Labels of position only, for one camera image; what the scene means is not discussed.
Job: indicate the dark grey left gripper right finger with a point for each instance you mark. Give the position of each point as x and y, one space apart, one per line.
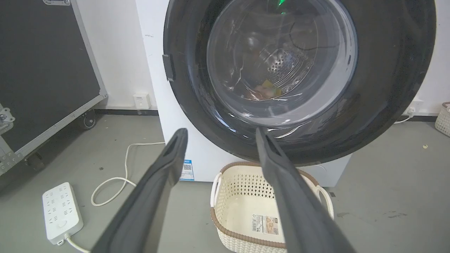
299 211

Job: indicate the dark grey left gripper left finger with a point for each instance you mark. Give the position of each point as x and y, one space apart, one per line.
147 200

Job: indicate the black flight case with casters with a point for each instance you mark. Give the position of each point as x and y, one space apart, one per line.
42 70

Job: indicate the colourful clothes in drum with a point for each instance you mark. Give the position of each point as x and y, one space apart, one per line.
265 90

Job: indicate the white washing machine body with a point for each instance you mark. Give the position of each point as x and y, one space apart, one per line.
175 105

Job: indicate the white wall socket box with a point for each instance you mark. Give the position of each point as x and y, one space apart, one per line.
141 101

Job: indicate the cream plastic laundry basket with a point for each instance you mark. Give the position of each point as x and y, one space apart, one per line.
242 207

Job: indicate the round black washing machine door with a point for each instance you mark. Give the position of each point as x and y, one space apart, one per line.
386 88

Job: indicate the white power strip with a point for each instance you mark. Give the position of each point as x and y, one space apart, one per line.
61 212

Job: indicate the white woven basket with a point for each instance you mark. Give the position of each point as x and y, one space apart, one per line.
443 121

